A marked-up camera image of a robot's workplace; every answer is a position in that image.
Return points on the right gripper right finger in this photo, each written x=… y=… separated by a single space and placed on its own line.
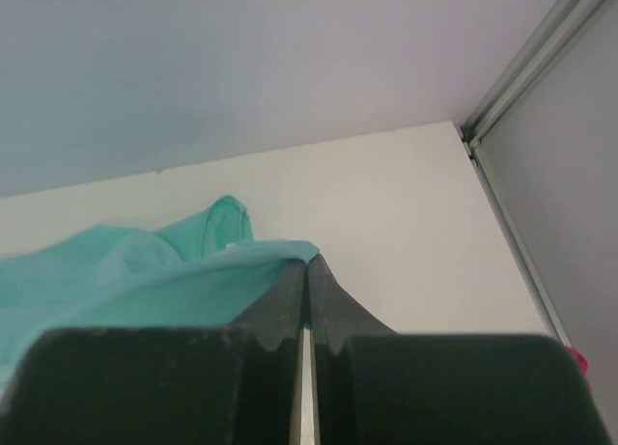
x=377 y=386

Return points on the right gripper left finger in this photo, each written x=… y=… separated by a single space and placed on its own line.
x=239 y=383

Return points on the teal t shirt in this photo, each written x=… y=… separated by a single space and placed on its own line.
x=204 y=270

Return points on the folded pink t shirt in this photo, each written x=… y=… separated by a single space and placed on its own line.
x=578 y=363

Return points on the aluminium rail frame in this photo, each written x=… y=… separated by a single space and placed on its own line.
x=544 y=143

